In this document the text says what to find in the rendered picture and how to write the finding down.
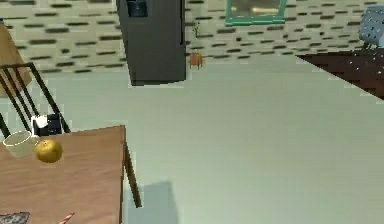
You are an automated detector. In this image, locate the small orange plant stand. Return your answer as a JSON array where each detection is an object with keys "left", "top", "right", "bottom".
[{"left": 189, "top": 49, "right": 204, "bottom": 70}]

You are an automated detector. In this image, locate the dark grey fridge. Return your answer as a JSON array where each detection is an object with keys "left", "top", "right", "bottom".
[{"left": 115, "top": 0, "right": 187, "bottom": 87}]

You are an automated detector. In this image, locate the green framed window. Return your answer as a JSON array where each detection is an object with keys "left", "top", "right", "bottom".
[{"left": 225, "top": 0, "right": 288, "bottom": 27}]

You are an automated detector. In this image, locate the brown wooden table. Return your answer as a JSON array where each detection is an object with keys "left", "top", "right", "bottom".
[{"left": 0, "top": 125, "right": 143, "bottom": 224}]

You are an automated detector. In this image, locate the black and white box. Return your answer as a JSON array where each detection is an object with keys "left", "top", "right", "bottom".
[{"left": 30, "top": 112, "right": 65, "bottom": 137}]

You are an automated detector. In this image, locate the yellow apple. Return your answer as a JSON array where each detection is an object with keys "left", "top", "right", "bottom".
[{"left": 35, "top": 138, "right": 64, "bottom": 164}]

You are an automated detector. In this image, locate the red striped pencil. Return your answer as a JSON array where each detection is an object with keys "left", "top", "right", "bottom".
[{"left": 57, "top": 211, "right": 76, "bottom": 224}]

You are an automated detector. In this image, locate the black slatted chair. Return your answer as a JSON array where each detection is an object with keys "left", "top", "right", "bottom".
[{"left": 0, "top": 62, "right": 72, "bottom": 139}]

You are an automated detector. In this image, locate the white cup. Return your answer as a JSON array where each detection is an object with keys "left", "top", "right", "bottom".
[{"left": 2, "top": 130, "right": 40, "bottom": 159}]

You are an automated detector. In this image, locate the brown wooden board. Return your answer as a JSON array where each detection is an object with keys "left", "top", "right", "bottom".
[{"left": 0, "top": 19, "right": 33, "bottom": 98}]

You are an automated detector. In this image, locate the blue grey armchair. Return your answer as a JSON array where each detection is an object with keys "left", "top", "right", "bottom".
[{"left": 358, "top": 3, "right": 384, "bottom": 50}]

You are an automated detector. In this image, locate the grey patterned flat object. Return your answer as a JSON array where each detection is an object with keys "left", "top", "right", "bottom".
[{"left": 0, "top": 211, "right": 31, "bottom": 224}]

